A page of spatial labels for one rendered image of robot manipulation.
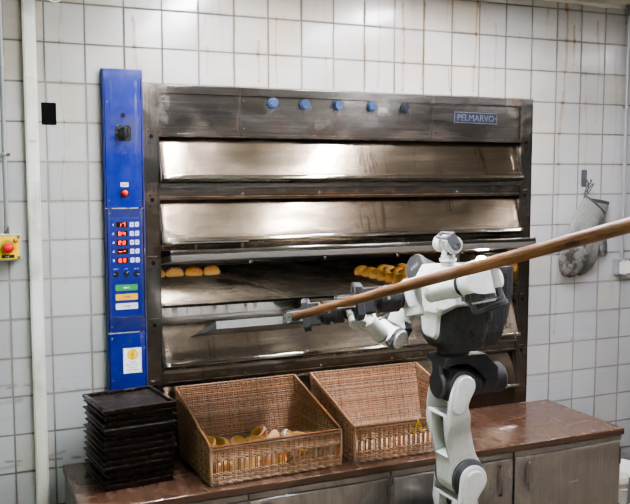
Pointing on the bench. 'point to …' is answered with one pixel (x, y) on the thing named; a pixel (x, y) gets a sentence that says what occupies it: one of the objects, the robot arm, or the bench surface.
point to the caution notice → (132, 360)
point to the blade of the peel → (246, 326)
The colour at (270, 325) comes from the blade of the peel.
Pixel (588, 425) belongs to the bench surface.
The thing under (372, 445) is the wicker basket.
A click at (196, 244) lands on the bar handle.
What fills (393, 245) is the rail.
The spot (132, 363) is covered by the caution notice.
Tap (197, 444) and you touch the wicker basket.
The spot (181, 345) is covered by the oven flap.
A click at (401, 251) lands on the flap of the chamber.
